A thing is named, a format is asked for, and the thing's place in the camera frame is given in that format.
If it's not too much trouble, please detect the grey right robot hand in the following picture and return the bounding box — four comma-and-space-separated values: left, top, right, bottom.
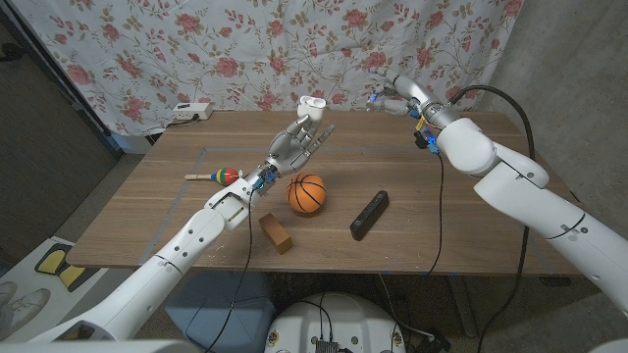
366, 67, 461, 131

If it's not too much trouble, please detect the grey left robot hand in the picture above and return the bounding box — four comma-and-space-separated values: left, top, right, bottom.
254, 115, 338, 186

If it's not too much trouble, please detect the white AirPods case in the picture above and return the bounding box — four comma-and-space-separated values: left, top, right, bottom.
296, 95, 328, 124

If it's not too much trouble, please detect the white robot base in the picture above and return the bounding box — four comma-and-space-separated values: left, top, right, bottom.
264, 292, 407, 353

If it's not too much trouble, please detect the orange-brown wooden block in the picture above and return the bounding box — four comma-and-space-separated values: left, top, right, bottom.
258, 212, 293, 256

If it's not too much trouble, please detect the black TV remote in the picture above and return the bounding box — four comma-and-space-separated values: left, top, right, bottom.
348, 189, 391, 242

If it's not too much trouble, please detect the orange basketball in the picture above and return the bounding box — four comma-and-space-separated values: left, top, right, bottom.
286, 172, 328, 215

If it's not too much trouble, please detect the colourful wooden maraca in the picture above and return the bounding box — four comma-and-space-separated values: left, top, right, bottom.
183, 167, 241, 187

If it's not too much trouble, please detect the white power strip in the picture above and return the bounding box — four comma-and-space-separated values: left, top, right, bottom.
172, 101, 215, 122

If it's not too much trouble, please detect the floral cloth backdrop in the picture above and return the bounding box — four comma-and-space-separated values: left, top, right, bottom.
9, 0, 524, 137

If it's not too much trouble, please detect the grey table leg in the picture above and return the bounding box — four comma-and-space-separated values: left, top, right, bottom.
448, 274, 480, 339

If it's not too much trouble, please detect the dark perforated panel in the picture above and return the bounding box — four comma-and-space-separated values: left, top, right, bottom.
0, 7, 124, 261

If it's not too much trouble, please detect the black power adapter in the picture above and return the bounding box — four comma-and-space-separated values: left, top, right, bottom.
416, 332, 452, 353

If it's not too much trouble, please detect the white shoe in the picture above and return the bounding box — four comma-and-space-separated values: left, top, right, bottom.
0, 287, 52, 335
0, 280, 19, 308

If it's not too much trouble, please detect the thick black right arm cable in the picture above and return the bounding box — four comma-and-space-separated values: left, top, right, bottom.
449, 84, 537, 353

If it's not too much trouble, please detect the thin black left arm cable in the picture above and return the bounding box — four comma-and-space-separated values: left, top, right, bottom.
205, 193, 254, 353

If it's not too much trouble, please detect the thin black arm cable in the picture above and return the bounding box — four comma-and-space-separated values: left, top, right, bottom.
425, 152, 445, 277
205, 193, 254, 353

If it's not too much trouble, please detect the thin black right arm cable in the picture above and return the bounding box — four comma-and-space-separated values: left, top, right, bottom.
425, 152, 445, 277

